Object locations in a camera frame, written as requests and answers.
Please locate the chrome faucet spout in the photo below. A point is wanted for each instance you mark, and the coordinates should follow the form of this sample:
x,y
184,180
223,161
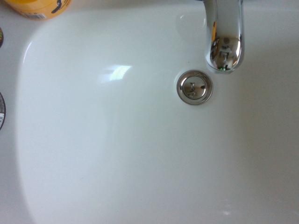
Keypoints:
x,y
224,35

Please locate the dark round multicolour container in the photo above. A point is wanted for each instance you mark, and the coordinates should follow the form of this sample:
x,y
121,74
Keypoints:
x,y
1,37

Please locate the dark round container with label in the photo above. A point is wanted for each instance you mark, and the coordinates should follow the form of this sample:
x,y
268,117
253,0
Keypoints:
x,y
1,112

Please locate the chrome sink drain stopper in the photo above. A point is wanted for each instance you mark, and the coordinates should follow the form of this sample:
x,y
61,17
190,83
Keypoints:
x,y
194,87

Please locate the yellow plastic bottle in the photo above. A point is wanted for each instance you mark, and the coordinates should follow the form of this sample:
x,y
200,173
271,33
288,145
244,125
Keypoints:
x,y
39,8

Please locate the white ceramic sink basin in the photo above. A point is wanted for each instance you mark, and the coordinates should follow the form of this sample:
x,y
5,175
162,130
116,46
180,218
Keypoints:
x,y
116,151

